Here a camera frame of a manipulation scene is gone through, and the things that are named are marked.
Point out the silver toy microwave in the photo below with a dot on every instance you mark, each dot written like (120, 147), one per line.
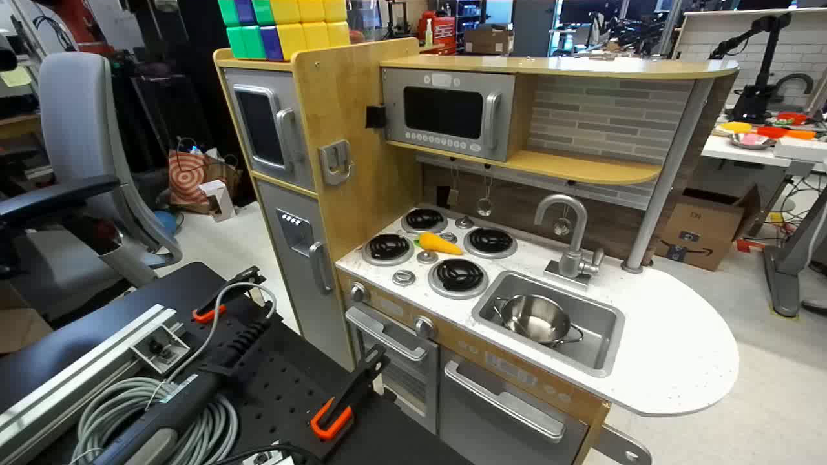
(448, 111)

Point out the black toy stove burner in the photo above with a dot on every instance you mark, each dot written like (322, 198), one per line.
(459, 275)
(490, 240)
(390, 248)
(425, 218)

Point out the grey toy oven door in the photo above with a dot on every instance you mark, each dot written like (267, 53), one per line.
(404, 370)

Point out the grey toy sink basin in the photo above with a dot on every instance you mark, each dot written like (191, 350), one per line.
(595, 332)

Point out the small metal corner bracket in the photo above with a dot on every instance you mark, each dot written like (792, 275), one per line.
(165, 352)

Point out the red patterned bag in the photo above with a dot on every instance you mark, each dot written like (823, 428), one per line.
(188, 176)

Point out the white desk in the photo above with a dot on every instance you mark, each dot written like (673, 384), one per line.
(751, 153)

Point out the hanging silver toy utensil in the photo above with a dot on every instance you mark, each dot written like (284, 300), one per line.
(485, 206)

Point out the stack of coloured foam blocks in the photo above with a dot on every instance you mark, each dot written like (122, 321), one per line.
(293, 26)

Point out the grey office chair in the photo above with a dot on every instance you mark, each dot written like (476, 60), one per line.
(74, 119)

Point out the black perforated board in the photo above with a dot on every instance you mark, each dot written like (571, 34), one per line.
(286, 379)

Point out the brown cardboard box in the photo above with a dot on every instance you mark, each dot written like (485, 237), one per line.
(701, 230)

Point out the black clamp with orange trigger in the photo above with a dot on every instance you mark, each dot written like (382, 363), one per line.
(210, 311)

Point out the orange and black bar clamp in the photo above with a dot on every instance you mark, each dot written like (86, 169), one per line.
(333, 423)

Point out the red canister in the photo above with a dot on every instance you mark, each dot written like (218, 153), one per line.
(443, 31)

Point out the shiny steel pot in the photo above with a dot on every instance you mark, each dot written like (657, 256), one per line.
(534, 319)

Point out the grey kitchen support post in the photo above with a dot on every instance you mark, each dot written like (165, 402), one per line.
(669, 172)

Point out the grey tall fridge door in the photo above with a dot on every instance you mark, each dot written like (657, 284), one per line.
(299, 260)

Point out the grey toy cupboard door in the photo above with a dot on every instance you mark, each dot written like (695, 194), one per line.
(493, 423)

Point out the silver oven knob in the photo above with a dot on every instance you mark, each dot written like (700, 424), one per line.
(425, 326)
(359, 292)

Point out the orange carrot plush toy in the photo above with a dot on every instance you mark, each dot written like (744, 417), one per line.
(441, 243)

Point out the wooden toy kitchen unit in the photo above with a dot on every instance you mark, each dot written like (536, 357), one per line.
(344, 104)

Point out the grey toy phone holder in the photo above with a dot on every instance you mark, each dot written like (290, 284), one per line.
(338, 160)

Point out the silver toy faucet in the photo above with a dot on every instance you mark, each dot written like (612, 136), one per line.
(573, 248)

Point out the grey pedestal stand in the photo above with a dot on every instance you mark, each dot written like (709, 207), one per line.
(789, 260)

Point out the grey windowed freezer door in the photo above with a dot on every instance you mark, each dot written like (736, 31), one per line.
(262, 131)

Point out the silver stovetop dial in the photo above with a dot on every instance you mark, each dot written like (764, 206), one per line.
(404, 277)

